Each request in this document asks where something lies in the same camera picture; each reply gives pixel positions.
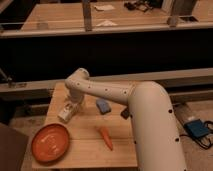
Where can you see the black rectangular block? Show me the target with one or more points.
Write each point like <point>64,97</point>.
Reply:
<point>125,113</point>

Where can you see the grey metal post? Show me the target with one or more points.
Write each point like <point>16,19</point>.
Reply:
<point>180,9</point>
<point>87,15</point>

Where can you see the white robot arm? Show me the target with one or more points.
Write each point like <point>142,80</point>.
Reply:
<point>155,133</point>

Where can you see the black tool pile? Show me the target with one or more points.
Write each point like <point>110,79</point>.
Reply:
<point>141,5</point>

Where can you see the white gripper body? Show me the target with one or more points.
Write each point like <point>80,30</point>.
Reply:
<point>73,107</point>

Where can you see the orange ceramic bowl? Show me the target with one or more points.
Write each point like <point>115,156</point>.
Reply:
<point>50,143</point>

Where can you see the white paper sheet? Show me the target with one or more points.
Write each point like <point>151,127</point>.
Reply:
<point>104,7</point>

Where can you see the grey metal post right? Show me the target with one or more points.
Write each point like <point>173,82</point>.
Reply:
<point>180,9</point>

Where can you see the folded white paper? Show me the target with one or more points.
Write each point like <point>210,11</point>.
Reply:
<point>106,23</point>

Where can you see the metal clamp bracket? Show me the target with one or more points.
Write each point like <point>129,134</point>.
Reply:
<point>10,82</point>

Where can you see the blue sponge block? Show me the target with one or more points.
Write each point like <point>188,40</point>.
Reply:
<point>103,106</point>

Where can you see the orange carrot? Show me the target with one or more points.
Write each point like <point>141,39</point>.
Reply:
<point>105,135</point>

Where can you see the blue electronic box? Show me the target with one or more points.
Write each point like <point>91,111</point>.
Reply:
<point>196,129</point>

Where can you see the wooden board table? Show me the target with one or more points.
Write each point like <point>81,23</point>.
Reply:
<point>87,147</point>

